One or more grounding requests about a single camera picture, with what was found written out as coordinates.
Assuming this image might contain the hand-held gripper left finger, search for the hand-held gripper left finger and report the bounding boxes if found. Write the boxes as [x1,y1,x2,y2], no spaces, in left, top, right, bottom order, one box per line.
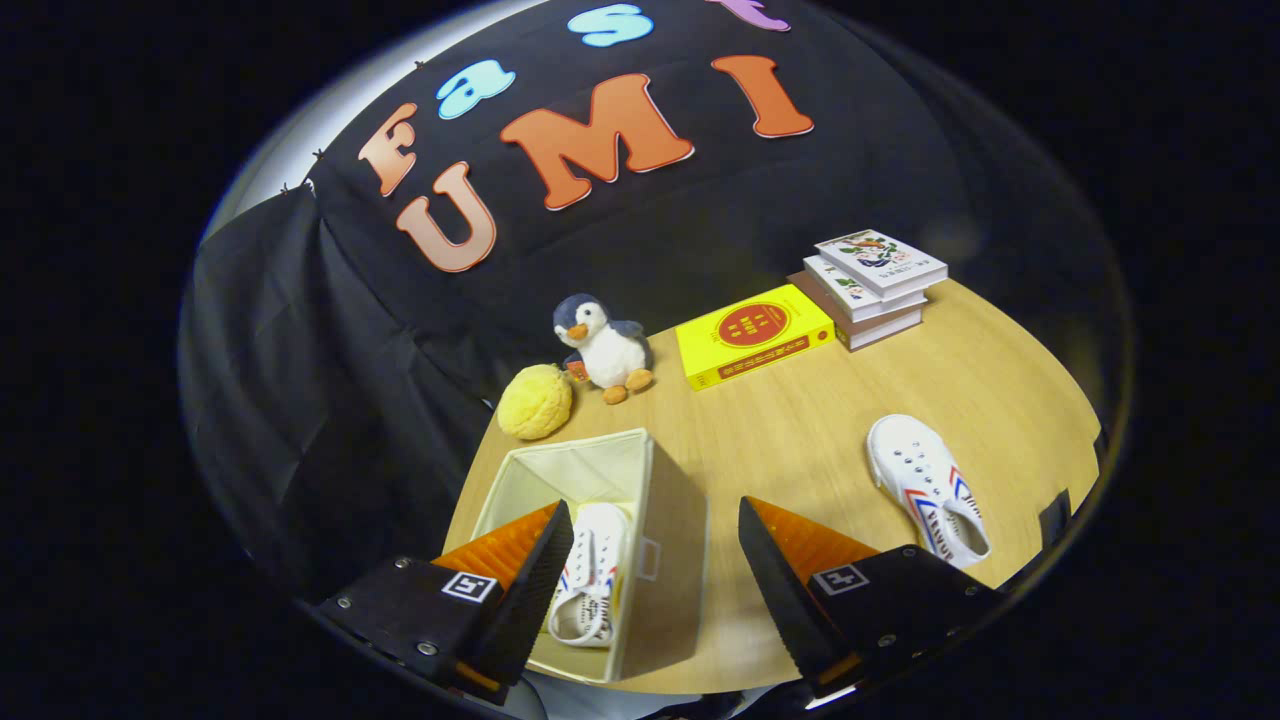
[318,500,576,706]

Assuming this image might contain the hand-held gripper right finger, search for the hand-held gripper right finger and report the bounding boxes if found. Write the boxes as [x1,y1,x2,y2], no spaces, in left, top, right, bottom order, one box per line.
[738,496,1006,701]

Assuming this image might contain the white shoe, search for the white shoe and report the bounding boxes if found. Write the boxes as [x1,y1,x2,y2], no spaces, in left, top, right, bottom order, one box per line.
[866,414,992,570]
[548,503,631,648]

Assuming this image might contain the beige fabric storage box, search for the beige fabric storage box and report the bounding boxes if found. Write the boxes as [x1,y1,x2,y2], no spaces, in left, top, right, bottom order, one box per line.
[470,428,709,685]

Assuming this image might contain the yellow plush ball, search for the yellow plush ball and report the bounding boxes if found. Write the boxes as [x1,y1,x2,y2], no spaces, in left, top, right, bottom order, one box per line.
[497,364,574,441]

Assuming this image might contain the yellow book red circle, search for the yellow book red circle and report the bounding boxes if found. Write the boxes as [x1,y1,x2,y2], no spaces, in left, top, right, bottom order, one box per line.
[675,284,836,392]

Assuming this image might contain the penguin plush toy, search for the penguin plush toy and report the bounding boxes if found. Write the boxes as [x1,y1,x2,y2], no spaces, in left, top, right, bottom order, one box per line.
[553,293,656,405]

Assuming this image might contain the brown cover book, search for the brown cover book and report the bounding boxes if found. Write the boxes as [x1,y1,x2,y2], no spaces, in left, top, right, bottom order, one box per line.
[788,270,923,352]

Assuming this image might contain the white book green print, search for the white book green print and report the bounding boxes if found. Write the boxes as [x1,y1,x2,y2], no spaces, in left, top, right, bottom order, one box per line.
[803,255,929,323]

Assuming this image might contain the white book floral cover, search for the white book floral cover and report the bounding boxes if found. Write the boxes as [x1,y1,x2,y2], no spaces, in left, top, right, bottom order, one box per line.
[814,229,949,300]

